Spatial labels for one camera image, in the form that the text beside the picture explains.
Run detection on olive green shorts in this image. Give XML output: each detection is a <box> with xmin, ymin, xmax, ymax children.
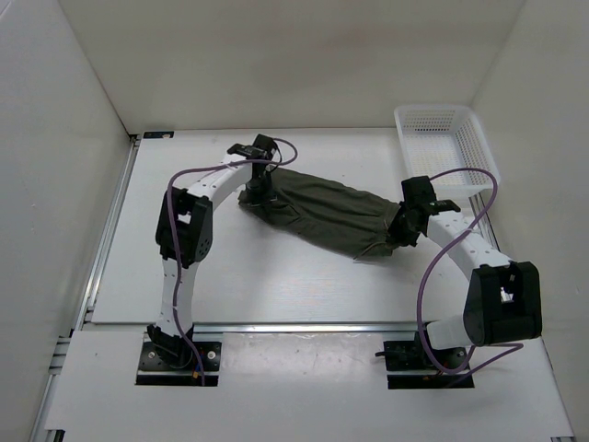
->
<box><xmin>238</xmin><ymin>169</ymin><xmax>400</xmax><ymax>260</ymax></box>

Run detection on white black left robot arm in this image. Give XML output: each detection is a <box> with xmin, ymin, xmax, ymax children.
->
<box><xmin>147</xmin><ymin>134</ymin><xmax>280</xmax><ymax>368</ymax></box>

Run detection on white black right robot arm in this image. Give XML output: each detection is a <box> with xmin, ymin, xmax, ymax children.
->
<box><xmin>388</xmin><ymin>176</ymin><xmax>543</xmax><ymax>368</ymax></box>

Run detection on white perforated plastic basket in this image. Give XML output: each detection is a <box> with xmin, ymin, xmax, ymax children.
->
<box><xmin>394</xmin><ymin>104</ymin><xmax>501</xmax><ymax>199</ymax></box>

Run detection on dark corner label sticker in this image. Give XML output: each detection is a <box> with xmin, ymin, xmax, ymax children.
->
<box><xmin>143</xmin><ymin>131</ymin><xmax>175</xmax><ymax>139</ymax></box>

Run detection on aluminium right side rail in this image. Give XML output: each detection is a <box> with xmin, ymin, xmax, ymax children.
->
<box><xmin>468</xmin><ymin>193</ymin><xmax>500</xmax><ymax>250</ymax></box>

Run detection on aluminium rail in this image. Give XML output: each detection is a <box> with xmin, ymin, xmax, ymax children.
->
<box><xmin>192</xmin><ymin>321</ymin><xmax>418</xmax><ymax>340</ymax></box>
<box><xmin>468</xmin><ymin>193</ymin><xmax>500</xmax><ymax>250</ymax></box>
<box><xmin>28</xmin><ymin>134</ymin><xmax>143</xmax><ymax>441</ymax></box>

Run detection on aluminium front rail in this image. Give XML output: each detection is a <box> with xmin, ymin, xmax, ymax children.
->
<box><xmin>192</xmin><ymin>321</ymin><xmax>418</xmax><ymax>340</ymax></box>

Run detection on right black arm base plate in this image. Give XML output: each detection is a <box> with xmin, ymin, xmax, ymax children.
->
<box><xmin>375</xmin><ymin>338</ymin><xmax>475</xmax><ymax>390</ymax></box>

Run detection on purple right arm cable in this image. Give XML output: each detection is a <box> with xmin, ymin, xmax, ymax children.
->
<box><xmin>416</xmin><ymin>167</ymin><xmax>525</xmax><ymax>384</ymax></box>

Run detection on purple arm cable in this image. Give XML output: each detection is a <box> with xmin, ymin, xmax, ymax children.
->
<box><xmin>167</xmin><ymin>137</ymin><xmax>299</xmax><ymax>377</ymax></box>
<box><xmin>416</xmin><ymin>167</ymin><xmax>525</xmax><ymax>384</ymax></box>

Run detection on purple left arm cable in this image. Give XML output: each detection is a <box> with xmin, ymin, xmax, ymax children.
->
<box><xmin>167</xmin><ymin>137</ymin><xmax>299</xmax><ymax>377</ymax></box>

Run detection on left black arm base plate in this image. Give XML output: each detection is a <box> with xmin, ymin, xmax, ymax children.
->
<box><xmin>135</xmin><ymin>340</ymin><xmax>222</xmax><ymax>388</ymax></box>

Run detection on aluminium left side rail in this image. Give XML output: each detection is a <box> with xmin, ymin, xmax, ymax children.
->
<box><xmin>28</xmin><ymin>134</ymin><xmax>143</xmax><ymax>441</ymax></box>

